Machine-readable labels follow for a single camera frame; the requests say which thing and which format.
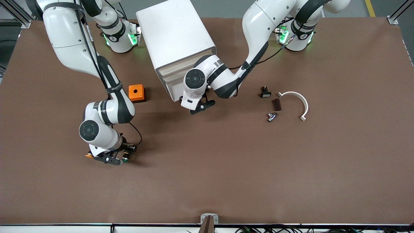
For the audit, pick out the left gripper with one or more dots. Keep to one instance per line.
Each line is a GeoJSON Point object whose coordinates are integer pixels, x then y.
{"type": "Point", "coordinates": [180, 98]}

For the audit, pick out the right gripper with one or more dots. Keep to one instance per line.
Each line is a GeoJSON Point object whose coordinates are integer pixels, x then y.
{"type": "Point", "coordinates": [124, 147]}

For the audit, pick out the green push button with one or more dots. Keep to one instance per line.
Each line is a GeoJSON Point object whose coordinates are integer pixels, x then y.
{"type": "Point", "coordinates": [125, 159]}

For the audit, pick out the white beige cabinet drawer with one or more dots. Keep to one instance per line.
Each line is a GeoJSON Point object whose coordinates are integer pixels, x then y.
{"type": "Point", "coordinates": [178, 67]}
{"type": "Point", "coordinates": [174, 85]}
{"type": "Point", "coordinates": [174, 75]}

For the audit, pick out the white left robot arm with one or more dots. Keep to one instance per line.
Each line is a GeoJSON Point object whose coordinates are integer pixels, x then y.
{"type": "Point", "coordinates": [258, 19]}

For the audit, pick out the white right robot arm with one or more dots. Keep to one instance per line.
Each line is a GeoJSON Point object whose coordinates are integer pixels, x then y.
{"type": "Point", "coordinates": [69, 35]}

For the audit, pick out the yellow push button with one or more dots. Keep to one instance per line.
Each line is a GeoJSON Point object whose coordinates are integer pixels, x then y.
{"type": "Point", "coordinates": [88, 156]}

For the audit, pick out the white drawer cabinet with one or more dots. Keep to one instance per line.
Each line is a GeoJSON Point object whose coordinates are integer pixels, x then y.
{"type": "Point", "coordinates": [174, 29]}

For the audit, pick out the orange box with hole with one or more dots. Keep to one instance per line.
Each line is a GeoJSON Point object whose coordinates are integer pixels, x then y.
{"type": "Point", "coordinates": [132, 94]}

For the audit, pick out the small silver metal connector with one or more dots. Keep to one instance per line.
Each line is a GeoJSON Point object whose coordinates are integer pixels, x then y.
{"type": "Point", "coordinates": [271, 117]}

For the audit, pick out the brown table cover sheet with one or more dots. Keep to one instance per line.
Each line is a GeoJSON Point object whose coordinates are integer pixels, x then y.
{"type": "Point", "coordinates": [207, 178]}

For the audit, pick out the brown terminal block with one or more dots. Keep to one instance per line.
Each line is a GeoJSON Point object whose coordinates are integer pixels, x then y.
{"type": "Point", "coordinates": [277, 104]}

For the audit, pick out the black white switch module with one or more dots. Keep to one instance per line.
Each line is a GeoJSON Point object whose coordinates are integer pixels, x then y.
{"type": "Point", "coordinates": [266, 94]}

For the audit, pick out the white curved bracket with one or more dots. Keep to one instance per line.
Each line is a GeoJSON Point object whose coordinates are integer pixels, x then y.
{"type": "Point", "coordinates": [305, 106]}

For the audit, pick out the grey mounting bracket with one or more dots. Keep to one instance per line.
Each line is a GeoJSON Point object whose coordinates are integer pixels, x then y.
{"type": "Point", "coordinates": [203, 220]}

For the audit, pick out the aluminium frame strut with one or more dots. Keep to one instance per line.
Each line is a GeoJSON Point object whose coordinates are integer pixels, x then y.
{"type": "Point", "coordinates": [26, 23]}
{"type": "Point", "coordinates": [393, 20]}

